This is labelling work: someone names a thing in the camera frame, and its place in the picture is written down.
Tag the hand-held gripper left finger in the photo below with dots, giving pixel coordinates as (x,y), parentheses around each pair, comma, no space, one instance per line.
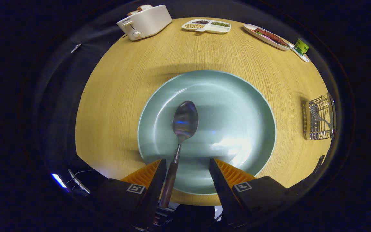
(155,193)

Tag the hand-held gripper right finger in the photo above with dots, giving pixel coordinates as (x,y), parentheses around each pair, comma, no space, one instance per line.
(222,193)

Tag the white device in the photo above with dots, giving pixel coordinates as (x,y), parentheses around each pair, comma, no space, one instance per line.
(79,183)

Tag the pale green round plate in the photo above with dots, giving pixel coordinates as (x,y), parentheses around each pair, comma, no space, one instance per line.
(230,109)

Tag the glowing screen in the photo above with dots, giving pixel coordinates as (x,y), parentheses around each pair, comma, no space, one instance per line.
(58,180)

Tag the white square coaster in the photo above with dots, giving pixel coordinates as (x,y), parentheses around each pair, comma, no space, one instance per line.
(303,57)

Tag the white divided dish with beans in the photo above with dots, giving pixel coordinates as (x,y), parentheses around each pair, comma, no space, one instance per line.
(219,29)

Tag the white oval food plate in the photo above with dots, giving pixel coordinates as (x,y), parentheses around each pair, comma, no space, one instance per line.
(253,32)

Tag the brown grilled meat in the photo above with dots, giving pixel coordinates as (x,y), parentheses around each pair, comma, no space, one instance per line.
(272,36)

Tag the silver clip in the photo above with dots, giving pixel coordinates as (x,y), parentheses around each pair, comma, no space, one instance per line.
(76,48)

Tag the green label drink bottle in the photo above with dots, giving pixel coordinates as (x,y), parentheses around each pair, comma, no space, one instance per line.
(300,47)

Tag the white toaster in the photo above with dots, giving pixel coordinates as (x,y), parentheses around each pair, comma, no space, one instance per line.
(150,21)

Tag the toast bread slice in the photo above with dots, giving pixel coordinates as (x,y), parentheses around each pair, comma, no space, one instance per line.
(144,6)
(132,13)

